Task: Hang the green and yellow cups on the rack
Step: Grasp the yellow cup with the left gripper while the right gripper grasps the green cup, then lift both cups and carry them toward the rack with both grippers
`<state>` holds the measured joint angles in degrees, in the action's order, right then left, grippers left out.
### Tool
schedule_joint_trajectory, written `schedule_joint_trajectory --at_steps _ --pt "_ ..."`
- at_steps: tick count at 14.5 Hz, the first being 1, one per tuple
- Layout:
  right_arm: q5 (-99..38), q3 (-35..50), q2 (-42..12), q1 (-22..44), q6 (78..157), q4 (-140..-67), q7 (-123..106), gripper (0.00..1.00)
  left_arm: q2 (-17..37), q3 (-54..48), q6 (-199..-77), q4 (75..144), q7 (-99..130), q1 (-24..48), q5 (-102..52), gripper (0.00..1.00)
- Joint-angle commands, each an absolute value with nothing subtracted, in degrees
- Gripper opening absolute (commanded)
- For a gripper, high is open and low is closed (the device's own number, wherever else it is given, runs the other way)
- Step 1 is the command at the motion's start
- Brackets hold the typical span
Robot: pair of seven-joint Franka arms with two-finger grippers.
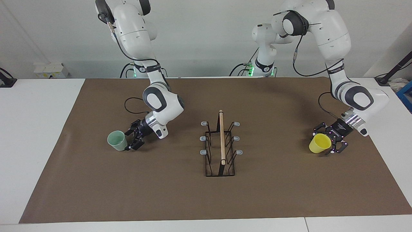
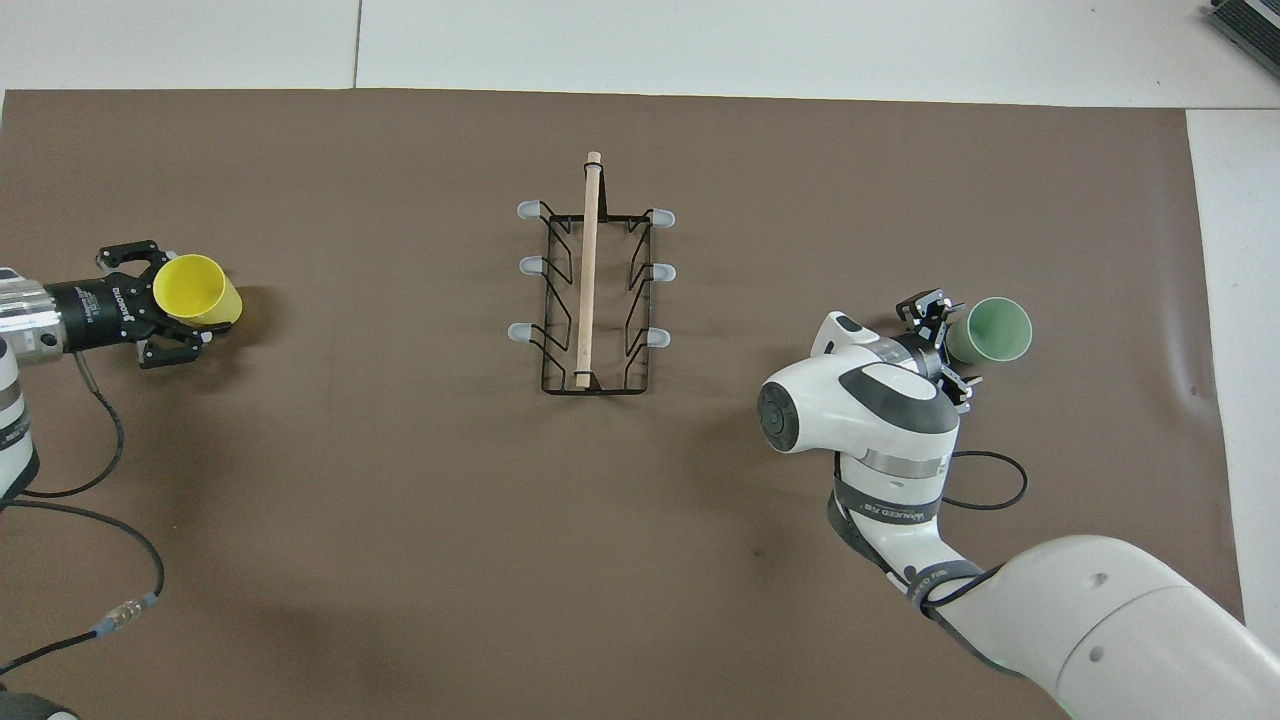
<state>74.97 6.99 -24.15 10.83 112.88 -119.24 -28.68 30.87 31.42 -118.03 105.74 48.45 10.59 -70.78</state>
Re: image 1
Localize pale green plastic cup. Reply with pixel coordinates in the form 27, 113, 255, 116
107, 130, 128, 151

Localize blue box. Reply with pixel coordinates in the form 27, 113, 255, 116
397, 81, 412, 113

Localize white power strip box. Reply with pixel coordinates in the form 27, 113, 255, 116
33, 62, 70, 79

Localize white crumpled plastic bag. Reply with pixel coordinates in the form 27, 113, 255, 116
389, 77, 412, 94

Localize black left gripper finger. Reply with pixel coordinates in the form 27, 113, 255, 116
313, 122, 331, 136
325, 139, 349, 156

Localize yellow plastic cup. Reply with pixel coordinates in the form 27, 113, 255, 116
309, 134, 332, 154

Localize brown table mat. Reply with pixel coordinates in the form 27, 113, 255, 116
19, 77, 412, 224

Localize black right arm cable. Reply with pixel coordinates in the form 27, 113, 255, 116
98, 13, 161, 115

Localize black left base cables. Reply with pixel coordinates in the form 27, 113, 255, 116
229, 48, 260, 77

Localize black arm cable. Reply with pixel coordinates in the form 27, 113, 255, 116
273, 10, 345, 120
98, 13, 161, 115

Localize black stand pole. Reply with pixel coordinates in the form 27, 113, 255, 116
374, 51, 412, 86

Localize black wire cup rack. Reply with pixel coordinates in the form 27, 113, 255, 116
200, 110, 243, 177

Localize black right base cables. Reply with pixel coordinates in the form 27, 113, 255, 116
120, 62, 168, 78

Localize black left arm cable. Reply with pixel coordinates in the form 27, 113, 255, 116
273, 10, 345, 120

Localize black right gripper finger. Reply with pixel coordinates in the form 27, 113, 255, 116
125, 119, 143, 136
125, 135, 145, 151

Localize black clamp mount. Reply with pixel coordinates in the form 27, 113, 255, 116
0, 68, 17, 88

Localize black base cables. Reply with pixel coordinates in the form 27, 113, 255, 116
120, 62, 168, 78
229, 48, 260, 77

